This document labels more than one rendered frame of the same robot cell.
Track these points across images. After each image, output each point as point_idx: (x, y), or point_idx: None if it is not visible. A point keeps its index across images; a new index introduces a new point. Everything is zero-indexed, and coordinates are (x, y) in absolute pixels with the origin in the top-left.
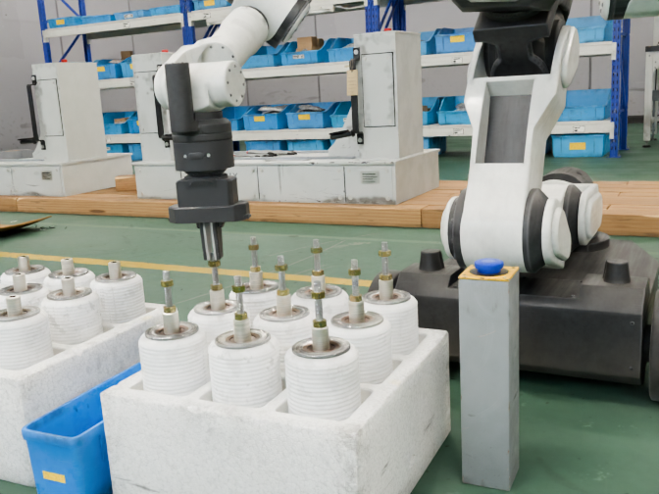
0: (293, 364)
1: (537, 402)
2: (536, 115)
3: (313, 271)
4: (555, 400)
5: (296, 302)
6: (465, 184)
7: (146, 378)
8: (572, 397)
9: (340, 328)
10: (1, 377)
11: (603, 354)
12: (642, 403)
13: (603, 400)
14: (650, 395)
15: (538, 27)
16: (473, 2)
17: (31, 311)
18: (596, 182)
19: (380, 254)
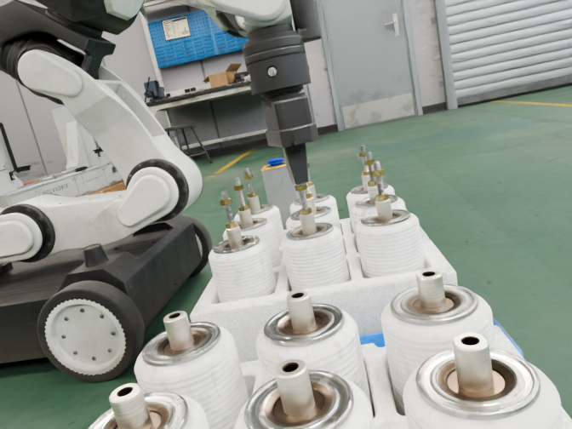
0: (392, 190)
1: (197, 300)
2: (145, 105)
3: (245, 205)
4: (194, 297)
5: (269, 227)
6: None
7: (422, 250)
8: (189, 294)
9: (330, 197)
10: (510, 341)
11: (192, 254)
12: (195, 279)
13: (192, 287)
14: (203, 266)
15: (112, 46)
16: (107, 13)
17: (412, 294)
18: None
19: (250, 176)
